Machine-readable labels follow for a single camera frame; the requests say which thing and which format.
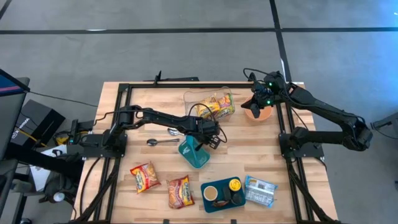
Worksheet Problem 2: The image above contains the black box with white print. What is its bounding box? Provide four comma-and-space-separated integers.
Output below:
11, 99, 66, 147

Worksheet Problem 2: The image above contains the blue white snack packet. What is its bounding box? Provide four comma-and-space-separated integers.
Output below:
244, 175, 279, 208

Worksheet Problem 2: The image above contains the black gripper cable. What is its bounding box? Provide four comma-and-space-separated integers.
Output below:
187, 102, 228, 144
243, 67, 271, 83

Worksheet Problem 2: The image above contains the thin black cable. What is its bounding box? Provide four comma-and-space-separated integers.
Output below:
29, 91, 99, 108

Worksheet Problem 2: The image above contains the thick black cable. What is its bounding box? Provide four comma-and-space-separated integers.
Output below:
79, 157, 103, 217

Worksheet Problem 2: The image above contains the yellow cable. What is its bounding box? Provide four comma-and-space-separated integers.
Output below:
18, 129, 47, 147

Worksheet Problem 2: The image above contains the black equipment stand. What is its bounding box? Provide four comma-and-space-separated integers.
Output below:
0, 141, 85, 224

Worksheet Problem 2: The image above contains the large teal tray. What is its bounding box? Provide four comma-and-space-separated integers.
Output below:
200, 176, 246, 214

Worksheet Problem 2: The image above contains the white paper sheet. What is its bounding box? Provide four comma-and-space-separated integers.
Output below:
30, 144, 68, 192

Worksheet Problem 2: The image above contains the black computer monitor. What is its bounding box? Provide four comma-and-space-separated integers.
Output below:
0, 68, 31, 161

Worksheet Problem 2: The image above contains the teal plate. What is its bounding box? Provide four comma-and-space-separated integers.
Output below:
185, 134, 203, 167

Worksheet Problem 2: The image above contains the black sponge block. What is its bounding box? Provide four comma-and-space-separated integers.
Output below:
222, 185, 233, 202

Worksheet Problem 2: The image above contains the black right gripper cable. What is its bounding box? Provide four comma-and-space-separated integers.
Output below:
243, 67, 271, 83

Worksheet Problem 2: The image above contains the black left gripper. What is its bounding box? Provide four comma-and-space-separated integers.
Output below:
193, 117, 223, 152

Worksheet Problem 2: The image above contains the orange bowl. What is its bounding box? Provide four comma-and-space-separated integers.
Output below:
243, 95, 274, 122

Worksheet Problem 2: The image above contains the clear plastic container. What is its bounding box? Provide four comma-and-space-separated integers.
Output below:
183, 86, 236, 126

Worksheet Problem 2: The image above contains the small teal container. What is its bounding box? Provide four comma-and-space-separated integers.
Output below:
177, 135, 211, 169

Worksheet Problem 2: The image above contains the dark bottle with yellow cap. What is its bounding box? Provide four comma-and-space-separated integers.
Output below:
228, 179, 243, 192

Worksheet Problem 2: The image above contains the black bracket bar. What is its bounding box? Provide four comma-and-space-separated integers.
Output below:
144, 70, 200, 83

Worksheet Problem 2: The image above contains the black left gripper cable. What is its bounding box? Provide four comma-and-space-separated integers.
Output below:
187, 102, 228, 144

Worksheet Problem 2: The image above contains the red yellow ramen packet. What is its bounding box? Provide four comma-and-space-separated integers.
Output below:
129, 161, 162, 194
167, 174, 196, 209

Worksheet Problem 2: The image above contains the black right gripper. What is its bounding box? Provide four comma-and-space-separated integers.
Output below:
241, 85, 275, 119

